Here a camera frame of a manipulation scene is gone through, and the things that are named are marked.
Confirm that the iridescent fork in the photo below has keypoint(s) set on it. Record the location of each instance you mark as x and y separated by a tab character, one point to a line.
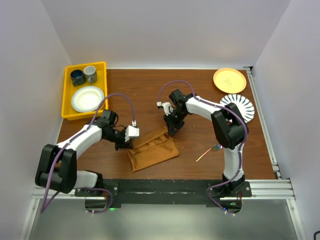
217	147

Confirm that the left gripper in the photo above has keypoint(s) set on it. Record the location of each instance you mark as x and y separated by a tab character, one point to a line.
123	144

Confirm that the grey mug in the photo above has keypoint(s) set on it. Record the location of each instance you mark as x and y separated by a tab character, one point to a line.
91	74

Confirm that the brown cloth napkin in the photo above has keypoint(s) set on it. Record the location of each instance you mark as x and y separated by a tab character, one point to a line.
154	147

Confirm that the yellow plate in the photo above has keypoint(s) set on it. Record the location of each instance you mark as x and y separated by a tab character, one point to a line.
229	80

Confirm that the white bowl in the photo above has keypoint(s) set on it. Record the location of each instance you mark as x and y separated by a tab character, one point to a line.
87	99

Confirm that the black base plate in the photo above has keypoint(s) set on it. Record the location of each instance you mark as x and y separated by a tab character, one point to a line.
176	192

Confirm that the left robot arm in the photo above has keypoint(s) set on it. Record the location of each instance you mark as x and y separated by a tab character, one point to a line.
58	163

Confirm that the yellow plastic tray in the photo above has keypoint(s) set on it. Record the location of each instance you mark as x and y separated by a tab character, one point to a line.
67	111

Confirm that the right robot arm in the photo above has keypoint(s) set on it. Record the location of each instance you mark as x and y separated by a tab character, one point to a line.
229	127

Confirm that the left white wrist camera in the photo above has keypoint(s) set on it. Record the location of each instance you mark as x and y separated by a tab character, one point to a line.
131	133

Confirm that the rose gold spoon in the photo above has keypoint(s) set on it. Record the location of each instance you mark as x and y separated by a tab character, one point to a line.
204	154

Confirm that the dark blue mug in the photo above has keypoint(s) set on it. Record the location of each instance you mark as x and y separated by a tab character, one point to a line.
77	77

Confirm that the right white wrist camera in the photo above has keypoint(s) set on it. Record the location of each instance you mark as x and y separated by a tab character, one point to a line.
166	106

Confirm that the black striped white plate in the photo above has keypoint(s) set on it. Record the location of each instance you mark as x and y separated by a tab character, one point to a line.
244	105

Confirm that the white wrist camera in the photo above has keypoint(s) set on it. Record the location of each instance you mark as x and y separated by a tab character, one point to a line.
166	106
131	133

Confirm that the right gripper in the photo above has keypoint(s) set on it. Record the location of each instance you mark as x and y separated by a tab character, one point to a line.
172	127

